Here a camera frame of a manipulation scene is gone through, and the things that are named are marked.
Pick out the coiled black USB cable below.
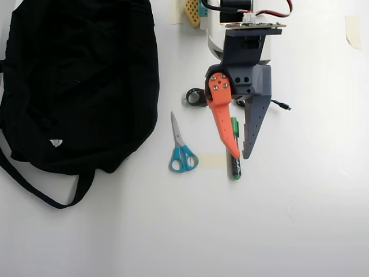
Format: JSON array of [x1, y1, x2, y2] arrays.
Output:
[[234, 99, 292, 112]]

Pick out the beige tape strip by robot base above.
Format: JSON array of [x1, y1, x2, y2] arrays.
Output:
[[171, 0, 185, 25]]

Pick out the torn beige masking tape piece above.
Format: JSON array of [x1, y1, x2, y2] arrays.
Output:
[[344, 15, 362, 51]]

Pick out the black fabric bag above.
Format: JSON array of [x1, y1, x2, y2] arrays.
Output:
[[0, 0, 161, 210]]

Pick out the beige masking tape strip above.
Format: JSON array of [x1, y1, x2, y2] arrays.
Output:
[[198, 153, 228, 169]]

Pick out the red and white servo wire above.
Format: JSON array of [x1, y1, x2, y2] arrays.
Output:
[[241, 0, 294, 24]]

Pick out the black plastic ring clip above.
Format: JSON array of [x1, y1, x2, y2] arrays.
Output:
[[186, 88, 208, 108]]

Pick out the scissors with blue handles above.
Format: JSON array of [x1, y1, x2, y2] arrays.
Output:
[[168, 111, 199, 174]]

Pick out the green marker with black label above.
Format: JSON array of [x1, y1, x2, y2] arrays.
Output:
[[229, 117, 243, 181]]

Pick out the bare camera circuit board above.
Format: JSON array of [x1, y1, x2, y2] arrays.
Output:
[[224, 21, 288, 30]]

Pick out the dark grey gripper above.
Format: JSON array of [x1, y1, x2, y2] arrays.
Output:
[[205, 28, 283, 160]]

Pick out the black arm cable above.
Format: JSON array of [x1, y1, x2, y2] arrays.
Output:
[[200, 0, 240, 14]]

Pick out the yellow perforated base block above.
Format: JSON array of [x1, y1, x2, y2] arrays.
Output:
[[183, 0, 202, 29]]

